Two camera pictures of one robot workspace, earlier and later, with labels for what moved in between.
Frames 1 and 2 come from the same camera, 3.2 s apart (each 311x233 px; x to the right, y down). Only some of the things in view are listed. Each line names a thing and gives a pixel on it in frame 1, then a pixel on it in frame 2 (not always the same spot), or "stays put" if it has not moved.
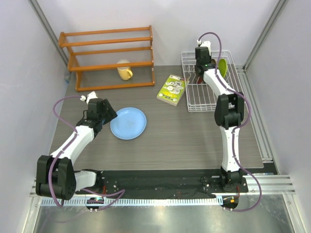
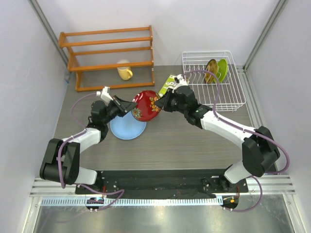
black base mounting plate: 162,182 stays put
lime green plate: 223,67 stays put
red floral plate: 199,80 → 146,109
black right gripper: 209,57 → 163,102
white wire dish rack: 200,96 stays put
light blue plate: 129,123 stays put
